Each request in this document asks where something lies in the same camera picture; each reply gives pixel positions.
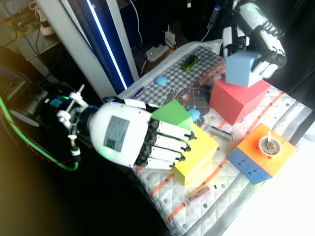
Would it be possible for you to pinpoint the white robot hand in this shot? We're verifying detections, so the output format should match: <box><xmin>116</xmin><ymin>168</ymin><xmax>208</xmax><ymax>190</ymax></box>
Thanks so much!
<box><xmin>89</xmin><ymin>97</ymin><xmax>198</xmax><ymax>171</ymax></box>
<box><xmin>238</xmin><ymin>1</ymin><xmax>288</xmax><ymax>80</ymax></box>

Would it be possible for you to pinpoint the blue foam block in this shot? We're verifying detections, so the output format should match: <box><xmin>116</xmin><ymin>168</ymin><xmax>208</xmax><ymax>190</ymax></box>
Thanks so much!
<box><xmin>225</xmin><ymin>51</ymin><xmax>263</xmax><ymax>87</ymax></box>

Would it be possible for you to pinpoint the green foam block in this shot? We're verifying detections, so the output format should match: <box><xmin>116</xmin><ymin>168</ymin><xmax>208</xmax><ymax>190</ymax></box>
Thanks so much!
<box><xmin>151</xmin><ymin>99</ymin><xmax>194</xmax><ymax>131</ymax></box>

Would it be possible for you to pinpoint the blue usb plug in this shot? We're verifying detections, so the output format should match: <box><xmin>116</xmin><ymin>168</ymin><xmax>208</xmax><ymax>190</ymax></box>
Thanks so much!
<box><xmin>208</xmin><ymin>7</ymin><xmax>220</xmax><ymax>29</ymax></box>

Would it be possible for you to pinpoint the blue toy half ball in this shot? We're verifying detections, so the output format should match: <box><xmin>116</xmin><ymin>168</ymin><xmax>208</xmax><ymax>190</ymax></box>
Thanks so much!
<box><xmin>154</xmin><ymin>75</ymin><xmax>168</xmax><ymax>86</ymax></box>
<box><xmin>188</xmin><ymin>109</ymin><xmax>201</xmax><ymax>122</ymax></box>

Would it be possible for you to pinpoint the green toy car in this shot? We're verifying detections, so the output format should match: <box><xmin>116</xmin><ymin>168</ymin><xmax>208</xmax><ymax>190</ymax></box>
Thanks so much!
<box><xmin>182</xmin><ymin>55</ymin><xmax>199</xmax><ymax>71</ymax></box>

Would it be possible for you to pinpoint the large yellow foam block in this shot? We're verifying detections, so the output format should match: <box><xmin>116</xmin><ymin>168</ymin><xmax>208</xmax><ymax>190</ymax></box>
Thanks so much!
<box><xmin>171</xmin><ymin>122</ymin><xmax>220</xmax><ymax>186</ymax></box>

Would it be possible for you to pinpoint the white plug adapter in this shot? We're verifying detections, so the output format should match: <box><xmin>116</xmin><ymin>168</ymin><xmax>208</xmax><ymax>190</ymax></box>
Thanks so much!
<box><xmin>164</xmin><ymin>24</ymin><xmax>176</xmax><ymax>45</ymax></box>

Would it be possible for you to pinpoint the white power strip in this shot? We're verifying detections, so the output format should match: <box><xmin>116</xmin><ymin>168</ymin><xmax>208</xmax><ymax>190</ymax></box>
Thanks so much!
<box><xmin>145</xmin><ymin>45</ymin><xmax>171</xmax><ymax>62</ymax></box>

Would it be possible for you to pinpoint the large red foam block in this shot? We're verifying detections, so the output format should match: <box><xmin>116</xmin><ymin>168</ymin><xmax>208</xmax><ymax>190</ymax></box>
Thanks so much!
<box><xmin>209</xmin><ymin>78</ymin><xmax>273</xmax><ymax>126</ymax></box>

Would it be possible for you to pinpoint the grey quilt with bear print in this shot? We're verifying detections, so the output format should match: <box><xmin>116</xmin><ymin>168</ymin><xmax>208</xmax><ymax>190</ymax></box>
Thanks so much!
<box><xmin>117</xmin><ymin>39</ymin><xmax>313</xmax><ymax>236</ymax></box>

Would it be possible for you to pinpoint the small toy food bowl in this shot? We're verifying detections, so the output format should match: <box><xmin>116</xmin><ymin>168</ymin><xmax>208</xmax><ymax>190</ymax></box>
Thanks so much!
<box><xmin>258</xmin><ymin>131</ymin><xmax>283</xmax><ymax>156</ymax></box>

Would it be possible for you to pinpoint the white shoe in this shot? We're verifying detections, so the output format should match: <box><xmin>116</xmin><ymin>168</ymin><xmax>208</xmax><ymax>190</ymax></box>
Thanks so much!
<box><xmin>29</xmin><ymin>0</ymin><xmax>54</xmax><ymax>36</ymax></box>

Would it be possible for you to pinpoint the large puzzle cube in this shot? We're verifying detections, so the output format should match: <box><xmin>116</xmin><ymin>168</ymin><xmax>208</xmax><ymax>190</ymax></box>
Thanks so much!
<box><xmin>227</xmin><ymin>122</ymin><xmax>298</xmax><ymax>185</ymax></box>

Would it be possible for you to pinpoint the green cable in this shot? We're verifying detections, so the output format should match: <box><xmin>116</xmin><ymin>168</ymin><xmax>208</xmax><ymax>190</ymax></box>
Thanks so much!
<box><xmin>0</xmin><ymin>95</ymin><xmax>79</xmax><ymax>172</ymax></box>

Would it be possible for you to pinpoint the white post with blue light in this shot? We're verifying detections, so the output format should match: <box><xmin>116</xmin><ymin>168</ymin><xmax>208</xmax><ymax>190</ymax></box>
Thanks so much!
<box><xmin>36</xmin><ymin>0</ymin><xmax>139</xmax><ymax>99</ymax></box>

